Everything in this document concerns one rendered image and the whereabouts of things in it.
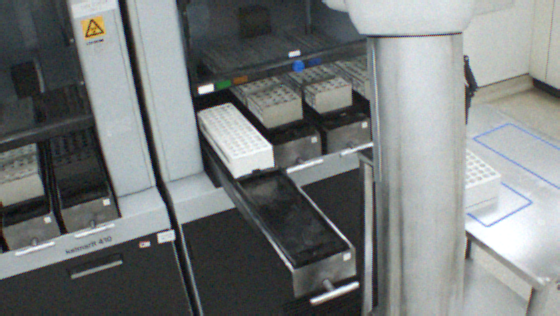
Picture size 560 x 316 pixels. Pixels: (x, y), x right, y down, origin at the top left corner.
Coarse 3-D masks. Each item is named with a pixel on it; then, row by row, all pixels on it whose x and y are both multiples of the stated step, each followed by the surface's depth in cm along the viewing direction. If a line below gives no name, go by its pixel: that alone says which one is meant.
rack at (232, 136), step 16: (208, 112) 159; (224, 112) 157; (208, 128) 150; (224, 128) 149; (240, 128) 148; (224, 144) 142; (240, 144) 141; (256, 144) 141; (224, 160) 143; (240, 160) 136; (256, 160) 138; (272, 160) 140
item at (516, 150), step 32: (480, 128) 146; (512, 128) 145; (512, 160) 132; (544, 160) 130; (512, 192) 121; (544, 192) 119; (480, 224) 113; (512, 224) 111; (544, 224) 110; (512, 256) 103; (544, 256) 102; (480, 288) 171; (544, 288) 96
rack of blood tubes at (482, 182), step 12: (468, 156) 123; (468, 168) 120; (480, 168) 119; (492, 168) 118; (468, 180) 116; (480, 180) 116; (492, 180) 115; (468, 192) 114; (480, 192) 115; (492, 192) 117; (468, 204) 115; (480, 204) 117
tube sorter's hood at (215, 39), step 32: (192, 0) 132; (224, 0) 135; (256, 0) 139; (288, 0) 142; (320, 0) 146; (192, 32) 136; (224, 32) 139; (256, 32) 143; (288, 32) 146; (320, 32) 150; (352, 32) 154; (192, 64) 139; (224, 64) 143; (256, 64) 147; (288, 64) 149; (320, 64) 153
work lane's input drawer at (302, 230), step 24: (216, 168) 146; (240, 192) 134; (264, 192) 133; (288, 192) 133; (264, 216) 126; (288, 216) 125; (312, 216) 124; (264, 240) 122; (288, 240) 118; (312, 240) 117; (336, 240) 114; (288, 264) 111; (312, 264) 110; (336, 264) 113; (312, 288) 113
